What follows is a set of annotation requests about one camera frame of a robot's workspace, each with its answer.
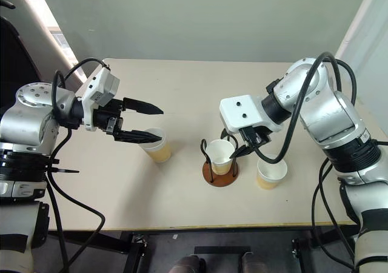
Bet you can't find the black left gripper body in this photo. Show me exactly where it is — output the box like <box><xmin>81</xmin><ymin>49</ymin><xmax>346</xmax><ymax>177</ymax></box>
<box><xmin>92</xmin><ymin>98</ymin><xmax>127</xmax><ymax>142</ymax></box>

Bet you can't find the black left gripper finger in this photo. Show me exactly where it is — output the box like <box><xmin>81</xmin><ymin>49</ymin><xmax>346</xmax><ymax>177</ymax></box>
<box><xmin>122</xmin><ymin>96</ymin><xmax>165</xmax><ymax>115</ymax></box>
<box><xmin>115</xmin><ymin>129</ymin><xmax>162</xmax><ymax>145</ymax></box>

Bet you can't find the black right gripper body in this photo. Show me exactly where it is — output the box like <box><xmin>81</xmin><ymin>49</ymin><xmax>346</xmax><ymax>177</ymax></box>
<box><xmin>238</xmin><ymin>124</ymin><xmax>272</xmax><ymax>149</ymax></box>

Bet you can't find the white and tan paper cup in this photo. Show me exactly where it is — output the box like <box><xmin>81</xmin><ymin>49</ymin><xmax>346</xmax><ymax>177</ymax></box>
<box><xmin>138</xmin><ymin>127</ymin><xmax>172</xmax><ymax>164</ymax></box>
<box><xmin>205</xmin><ymin>138</ymin><xmax>237</xmax><ymax>176</ymax></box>
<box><xmin>256</xmin><ymin>153</ymin><xmax>289</xmax><ymax>191</ymax></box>

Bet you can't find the black flat plate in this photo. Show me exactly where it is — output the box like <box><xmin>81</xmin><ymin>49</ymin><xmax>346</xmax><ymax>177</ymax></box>
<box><xmin>193</xmin><ymin>246</ymin><xmax>253</xmax><ymax>256</ymax></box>

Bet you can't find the dark rounded shape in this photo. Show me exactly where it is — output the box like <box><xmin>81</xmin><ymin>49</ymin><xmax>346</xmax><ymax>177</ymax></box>
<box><xmin>172</xmin><ymin>254</ymin><xmax>201</xmax><ymax>273</ymax></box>
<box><xmin>240</xmin><ymin>252</ymin><xmax>262</xmax><ymax>273</ymax></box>

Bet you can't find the black chair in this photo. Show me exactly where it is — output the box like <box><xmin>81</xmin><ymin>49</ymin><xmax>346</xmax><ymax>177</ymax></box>
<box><xmin>0</xmin><ymin>0</ymin><xmax>42</xmax><ymax>112</ymax></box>

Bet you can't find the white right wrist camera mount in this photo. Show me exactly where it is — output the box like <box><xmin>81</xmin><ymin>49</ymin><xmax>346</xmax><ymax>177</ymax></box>
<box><xmin>219</xmin><ymin>95</ymin><xmax>281</xmax><ymax>135</ymax></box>

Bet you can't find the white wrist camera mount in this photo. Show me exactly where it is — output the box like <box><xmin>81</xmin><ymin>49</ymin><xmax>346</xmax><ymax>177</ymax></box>
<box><xmin>219</xmin><ymin>95</ymin><xmax>281</xmax><ymax>135</ymax></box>
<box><xmin>81</xmin><ymin>67</ymin><xmax>121</xmax><ymax>132</ymax></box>

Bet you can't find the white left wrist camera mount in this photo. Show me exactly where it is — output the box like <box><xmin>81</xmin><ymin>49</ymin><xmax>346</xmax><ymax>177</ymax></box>
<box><xmin>81</xmin><ymin>67</ymin><xmax>121</xmax><ymax>132</ymax></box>

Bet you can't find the wire cup holder, wooden base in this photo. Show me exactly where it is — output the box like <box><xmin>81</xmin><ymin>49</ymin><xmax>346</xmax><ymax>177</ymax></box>
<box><xmin>199</xmin><ymin>128</ymin><xmax>241</xmax><ymax>189</ymax></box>

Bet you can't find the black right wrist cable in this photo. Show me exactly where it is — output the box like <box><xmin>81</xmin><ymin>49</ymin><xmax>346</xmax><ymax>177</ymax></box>
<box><xmin>242</xmin><ymin>52</ymin><xmax>358</xmax><ymax>165</ymax></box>

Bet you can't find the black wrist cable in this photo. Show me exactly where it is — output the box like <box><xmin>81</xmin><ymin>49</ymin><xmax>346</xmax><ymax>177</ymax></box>
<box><xmin>51</xmin><ymin>57</ymin><xmax>107</xmax><ymax>119</ymax></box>
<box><xmin>242</xmin><ymin>52</ymin><xmax>358</xmax><ymax>165</ymax></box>

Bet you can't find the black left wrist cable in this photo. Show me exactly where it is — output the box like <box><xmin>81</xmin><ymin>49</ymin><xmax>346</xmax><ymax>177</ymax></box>
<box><xmin>51</xmin><ymin>57</ymin><xmax>107</xmax><ymax>119</ymax></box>

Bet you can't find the black cable tie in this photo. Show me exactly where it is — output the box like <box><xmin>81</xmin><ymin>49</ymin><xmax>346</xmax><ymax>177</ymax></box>
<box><xmin>48</xmin><ymin>167</ymin><xmax>81</xmax><ymax>175</ymax></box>

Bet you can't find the black right torso cable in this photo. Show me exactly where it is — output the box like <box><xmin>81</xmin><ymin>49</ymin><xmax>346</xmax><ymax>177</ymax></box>
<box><xmin>310</xmin><ymin>157</ymin><xmax>357</xmax><ymax>273</ymax></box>

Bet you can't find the black torso cable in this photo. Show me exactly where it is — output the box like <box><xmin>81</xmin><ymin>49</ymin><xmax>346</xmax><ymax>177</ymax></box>
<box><xmin>310</xmin><ymin>157</ymin><xmax>357</xmax><ymax>273</ymax></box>
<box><xmin>45</xmin><ymin>127</ymin><xmax>107</xmax><ymax>273</ymax></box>

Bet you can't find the black left torso cable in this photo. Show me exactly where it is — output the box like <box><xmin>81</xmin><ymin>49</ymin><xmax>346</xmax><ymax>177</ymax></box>
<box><xmin>45</xmin><ymin>127</ymin><xmax>107</xmax><ymax>273</ymax></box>

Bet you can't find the black table frame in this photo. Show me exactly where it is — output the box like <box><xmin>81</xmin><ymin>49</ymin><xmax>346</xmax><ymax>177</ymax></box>
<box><xmin>48</xmin><ymin>229</ymin><xmax>361</xmax><ymax>273</ymax></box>

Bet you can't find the white slanted window frame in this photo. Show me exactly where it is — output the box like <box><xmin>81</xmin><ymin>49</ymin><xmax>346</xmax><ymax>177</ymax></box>
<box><xmin>12</xmin><ymin>0</ymin><xmax>89</xmax><ymax>86</ymax></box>

